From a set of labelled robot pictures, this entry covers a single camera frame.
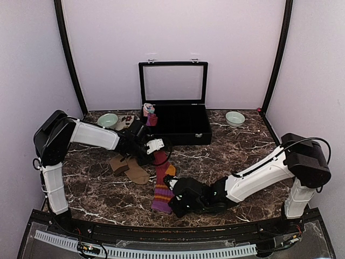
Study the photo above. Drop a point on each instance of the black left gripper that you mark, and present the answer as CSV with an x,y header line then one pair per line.
x,y
142,161

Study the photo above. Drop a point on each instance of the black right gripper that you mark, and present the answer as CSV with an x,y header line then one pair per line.
x,y
178,211

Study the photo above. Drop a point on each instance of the brown sock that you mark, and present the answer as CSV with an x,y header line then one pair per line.
x,y
130,168

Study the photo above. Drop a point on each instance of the magenta striped sock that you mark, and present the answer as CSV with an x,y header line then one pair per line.
x,y
162,194

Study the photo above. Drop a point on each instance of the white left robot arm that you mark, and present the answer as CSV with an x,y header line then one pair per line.
x,y
56,136

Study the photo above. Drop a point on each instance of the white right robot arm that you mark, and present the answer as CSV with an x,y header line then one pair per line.
x,y
297,157

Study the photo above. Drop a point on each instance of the magenta purple rolled sock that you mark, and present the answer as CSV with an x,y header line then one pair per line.
x,y
152,119

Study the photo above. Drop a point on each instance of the green ceramic bowl on plate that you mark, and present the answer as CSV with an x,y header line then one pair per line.
x,y
108,120

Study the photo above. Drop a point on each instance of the pink white rolled sock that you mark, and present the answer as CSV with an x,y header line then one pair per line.
x,y
148,109

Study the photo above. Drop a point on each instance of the black compartment storage box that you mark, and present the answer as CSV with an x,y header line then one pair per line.
x,y
177,92

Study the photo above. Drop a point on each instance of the green bowl at right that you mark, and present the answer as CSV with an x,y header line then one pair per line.
x,y
234,119

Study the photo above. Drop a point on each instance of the white perforated front rail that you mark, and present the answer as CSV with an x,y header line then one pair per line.
x,y
90,250

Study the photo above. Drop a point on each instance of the black left corner post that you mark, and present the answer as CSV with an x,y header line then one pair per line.
x,y
58,6

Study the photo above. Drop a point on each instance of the black corner post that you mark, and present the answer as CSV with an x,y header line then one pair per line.
x,y
279,56
58,6

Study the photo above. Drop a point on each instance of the black right corner post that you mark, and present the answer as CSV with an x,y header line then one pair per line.
x,y
279,56

